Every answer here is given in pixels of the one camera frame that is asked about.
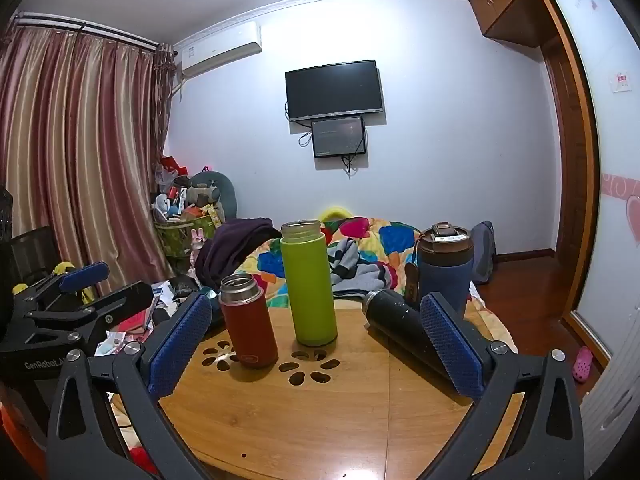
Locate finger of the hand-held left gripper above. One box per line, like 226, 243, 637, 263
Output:
22, 261, 111, 311
25, 282, 155, 356

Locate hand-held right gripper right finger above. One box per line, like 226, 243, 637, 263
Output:
415, 292, 586, 480

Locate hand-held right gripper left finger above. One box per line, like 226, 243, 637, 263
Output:
47, 292, 213, 480

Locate black thermos cup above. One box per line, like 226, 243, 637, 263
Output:
361, 289, 453, 383

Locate red thermos cup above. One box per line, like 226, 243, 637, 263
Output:
218, 273, 279, 368

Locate blue tumbler cup brown lid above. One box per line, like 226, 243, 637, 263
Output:
405, 221, 475, 318

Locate green thermos cup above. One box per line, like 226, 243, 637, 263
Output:
280, 219, 339, 347

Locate scattered papers pile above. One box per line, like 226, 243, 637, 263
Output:
97, 280, 173, 357

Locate black mesh chair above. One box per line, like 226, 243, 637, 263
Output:
0, 186, 63, 306

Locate green basket of toys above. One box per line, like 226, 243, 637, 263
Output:
152, 156, 226, 262

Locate pink bunny toy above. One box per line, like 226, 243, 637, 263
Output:
190, 228, 207, 268

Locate grey backpack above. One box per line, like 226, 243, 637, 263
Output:
470, 221, 498, 285

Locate dark purple cloth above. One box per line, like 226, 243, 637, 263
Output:
195, 217, 282, 291

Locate colourful printed blanket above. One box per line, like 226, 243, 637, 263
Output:
240, 216, 482, 311

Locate grey striped cloth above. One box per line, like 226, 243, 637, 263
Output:
327, 237, 396, 297

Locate pink striped curtain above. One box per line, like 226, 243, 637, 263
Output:
0, 25, 174, 301

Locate pink slipper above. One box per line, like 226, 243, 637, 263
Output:
572, 346, 594, 384

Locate dark curtain rod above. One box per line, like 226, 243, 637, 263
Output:
12, 10, 176, 55

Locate white sliding wardrobe door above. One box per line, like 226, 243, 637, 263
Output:
545, 0, 640, 358

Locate white air conditioner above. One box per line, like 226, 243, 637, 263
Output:
175, 21, 263, 78

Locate wooden overhead cabinet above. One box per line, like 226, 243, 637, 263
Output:
462, 0, 557, 50

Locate yellow plastic ring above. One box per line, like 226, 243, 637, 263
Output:
319, 205, 354, 224

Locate small black wall monitor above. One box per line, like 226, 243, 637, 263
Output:
311, 116, 367, 159

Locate black wall television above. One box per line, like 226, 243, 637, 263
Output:
285, 59, 385, 123

